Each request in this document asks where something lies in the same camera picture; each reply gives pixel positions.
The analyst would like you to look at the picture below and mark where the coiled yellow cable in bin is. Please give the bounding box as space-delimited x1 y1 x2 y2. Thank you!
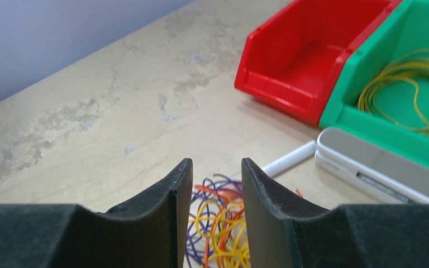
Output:
357 49 429 143

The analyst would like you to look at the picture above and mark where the white grey stapler case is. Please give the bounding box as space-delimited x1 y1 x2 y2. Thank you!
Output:
314 127 429 204

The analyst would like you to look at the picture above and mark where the yellow cable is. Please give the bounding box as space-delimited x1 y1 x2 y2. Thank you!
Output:
188 199 251 268
357 49 429 143

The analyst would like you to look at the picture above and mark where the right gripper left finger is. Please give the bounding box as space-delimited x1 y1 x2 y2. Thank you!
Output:
0 158 193 267

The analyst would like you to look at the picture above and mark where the green plastic bin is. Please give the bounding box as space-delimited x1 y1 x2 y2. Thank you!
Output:
320 1 429 168

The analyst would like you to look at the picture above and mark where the white marker orange cap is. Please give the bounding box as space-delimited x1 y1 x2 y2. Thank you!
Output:
262 140 316 178

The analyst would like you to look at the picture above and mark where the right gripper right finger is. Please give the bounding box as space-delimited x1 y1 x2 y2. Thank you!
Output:
241 158 429 267

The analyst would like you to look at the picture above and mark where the orange cable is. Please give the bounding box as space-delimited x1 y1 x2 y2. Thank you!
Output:
194 185 304 268

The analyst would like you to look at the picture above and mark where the red plastic bin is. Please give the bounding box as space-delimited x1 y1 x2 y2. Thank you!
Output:
234 0 399 127

